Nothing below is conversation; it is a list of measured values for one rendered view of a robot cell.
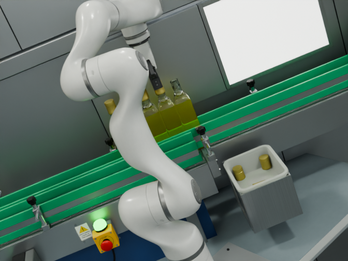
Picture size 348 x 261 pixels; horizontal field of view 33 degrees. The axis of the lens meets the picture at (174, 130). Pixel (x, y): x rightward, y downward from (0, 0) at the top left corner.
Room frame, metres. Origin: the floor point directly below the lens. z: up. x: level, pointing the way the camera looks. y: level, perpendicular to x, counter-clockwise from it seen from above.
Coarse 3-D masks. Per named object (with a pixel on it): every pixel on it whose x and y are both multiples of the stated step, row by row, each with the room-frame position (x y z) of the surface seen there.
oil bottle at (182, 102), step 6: (174, 96) 1.89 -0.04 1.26; (180, 96) 1.87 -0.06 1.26; (186, 96) 1.87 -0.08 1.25; (174, 102) 1.88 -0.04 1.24; (180, 102) 1.87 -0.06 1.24; (186, 102) 1.87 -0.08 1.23; (180, 108) 1.87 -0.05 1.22; (186, 108) 1.87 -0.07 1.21; (192, 108) 1.87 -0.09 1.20; (180, 114) 1.87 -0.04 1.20; (186, 114) 1.87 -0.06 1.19; (192, 114) 1.87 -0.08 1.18; (186, 120) 1.87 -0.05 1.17; (192, 120) 1.87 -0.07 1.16; (186, 126) 1.87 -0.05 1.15; (192, 126) 1.87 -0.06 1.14
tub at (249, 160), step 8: (248, 152) 1.77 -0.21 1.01; (256, 152) 1.77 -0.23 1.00; (264, 152) 1.77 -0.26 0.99; (272, 152) 1.71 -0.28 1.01; (232, 160) 1.77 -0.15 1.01; (240, 160) 1.77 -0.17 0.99; (248, 160) 1.77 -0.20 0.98; (256, 160) 1.77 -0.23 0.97; (272, 160) 1.72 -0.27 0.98; (280, 160) 1.65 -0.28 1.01; (232, 168) 1.77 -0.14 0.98; (248, 168) 1.77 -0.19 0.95; (256, 168) 1.77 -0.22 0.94; (272, 168) 1.73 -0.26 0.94; (280, 168) 1.64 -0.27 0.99; (232, 176) 1.67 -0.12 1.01; (248, 176) 1.74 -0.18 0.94; (256, 176) 1.72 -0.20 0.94; (264, 176) 1.71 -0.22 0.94; (272, 176) 1.69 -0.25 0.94; (280, 176) 1.56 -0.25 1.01; (240, 184) 1.71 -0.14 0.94; (248, 184) 1.70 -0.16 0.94; (256, 184) 1.57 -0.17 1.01; (264, 184) 1.56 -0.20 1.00; (240, 192) 1.57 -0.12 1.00
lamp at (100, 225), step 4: (96, 220) 1.72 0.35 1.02; (100, 220) 1.70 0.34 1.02; (104, 220) 1.70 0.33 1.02; (96, 224) 1.69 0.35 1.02; (100, 224) 1.68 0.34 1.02; (104, 224) 1.69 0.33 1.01; (96, 228) 1.68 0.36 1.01; (100, 228) 1.68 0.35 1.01; (104, 228) 1.68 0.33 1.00; (96, 232) 1.69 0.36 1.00
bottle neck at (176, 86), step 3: (171, 81) 1.90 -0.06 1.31; (174, 81) 1.88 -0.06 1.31; (177, 81) 1.89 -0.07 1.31; (171, 84) 1.89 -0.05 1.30; (174, 84) 1.88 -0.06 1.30; (177, 84) 1.88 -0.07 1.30; (174, 87) 1.88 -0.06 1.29; (177, 87) 1.88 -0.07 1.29; (180, 87) 1.89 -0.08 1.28; (174, 90) 1.89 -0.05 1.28; (177, 90) 1.88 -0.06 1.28; (180, 90) 1.88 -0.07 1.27; (177, 93) 1.88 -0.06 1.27
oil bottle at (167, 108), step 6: (162, 102) 1.88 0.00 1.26; (168, 102) 1.87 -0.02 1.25; (162, 108) 1.87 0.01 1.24; (168, 108) 1.87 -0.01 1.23; (174, 108) 1.87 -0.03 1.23; (162, 114) 1.87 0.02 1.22; (168, 114) 1.87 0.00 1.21; (174, 114) 1.87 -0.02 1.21; (168, 120) 1.87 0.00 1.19; (174, 120) 1.87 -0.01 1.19; (180, 120) 1.87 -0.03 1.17; (168, 126) 1.87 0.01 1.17; (174, 126) 1.87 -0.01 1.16; (180, 126) 1.87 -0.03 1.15; (168, 132) 1.87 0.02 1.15; (174, 132) 1.87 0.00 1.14; (180, 132) 1.87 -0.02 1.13
